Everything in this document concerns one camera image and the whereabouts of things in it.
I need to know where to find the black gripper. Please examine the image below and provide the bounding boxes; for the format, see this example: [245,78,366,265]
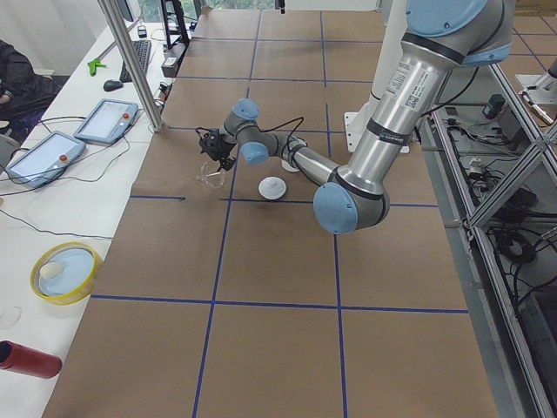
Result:
[204,132,236,171]

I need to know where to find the white mug lid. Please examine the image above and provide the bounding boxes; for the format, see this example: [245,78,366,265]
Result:
[258,176,287,200]

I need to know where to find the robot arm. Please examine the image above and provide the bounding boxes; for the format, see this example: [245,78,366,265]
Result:
[197,1,516,235]

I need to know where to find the white enamel mug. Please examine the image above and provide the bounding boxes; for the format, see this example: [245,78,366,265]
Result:
[281,160,299,172]

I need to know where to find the grey power adapter box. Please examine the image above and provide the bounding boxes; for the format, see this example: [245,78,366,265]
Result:
[161,57,179,78]

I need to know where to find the far teach pendant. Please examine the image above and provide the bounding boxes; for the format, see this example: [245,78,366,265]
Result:
[74,98,138,145]

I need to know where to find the teach pendant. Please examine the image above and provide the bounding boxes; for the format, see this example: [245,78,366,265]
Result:
[6,131,85,189]
[74,98,138,145]

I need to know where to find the black monitor stand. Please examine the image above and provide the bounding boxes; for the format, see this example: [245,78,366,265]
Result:
[159,0,191,50]

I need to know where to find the black keyboard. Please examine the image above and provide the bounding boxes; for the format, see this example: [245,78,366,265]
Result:
[118,39,153,84]

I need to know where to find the grey computer mouse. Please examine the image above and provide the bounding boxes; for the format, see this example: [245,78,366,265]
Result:
[103,79,124,92]

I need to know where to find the green plastic clip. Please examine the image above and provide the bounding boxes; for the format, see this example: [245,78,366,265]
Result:
[87,57,107,77]

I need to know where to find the near teach pendant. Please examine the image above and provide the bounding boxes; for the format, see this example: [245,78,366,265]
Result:
[6,131,85,189]

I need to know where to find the seated person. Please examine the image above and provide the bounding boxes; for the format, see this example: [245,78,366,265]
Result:
[1,40,61,136]

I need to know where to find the yellow rimmed bowl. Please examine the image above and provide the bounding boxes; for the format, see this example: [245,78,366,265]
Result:
[30,241,104,306]

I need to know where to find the clear glass dish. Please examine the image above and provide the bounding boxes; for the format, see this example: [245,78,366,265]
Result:
[0,307,23,329]

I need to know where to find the red cylinder bottle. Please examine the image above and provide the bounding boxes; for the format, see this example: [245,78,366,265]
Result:
[1,340,62,379]

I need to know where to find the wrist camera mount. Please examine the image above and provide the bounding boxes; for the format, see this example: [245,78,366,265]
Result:
[195,127,218,159]

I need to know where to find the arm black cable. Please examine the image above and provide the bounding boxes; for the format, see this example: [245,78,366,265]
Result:
[258,115,305,152]

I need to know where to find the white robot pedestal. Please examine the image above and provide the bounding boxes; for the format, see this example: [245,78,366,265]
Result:
[344,0,407,152]

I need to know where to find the aluminium frame post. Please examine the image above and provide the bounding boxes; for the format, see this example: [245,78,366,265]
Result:
[98,0,164,132]

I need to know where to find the aluminium side rail frame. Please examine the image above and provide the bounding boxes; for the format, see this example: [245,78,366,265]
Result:
[422,65,556,417]

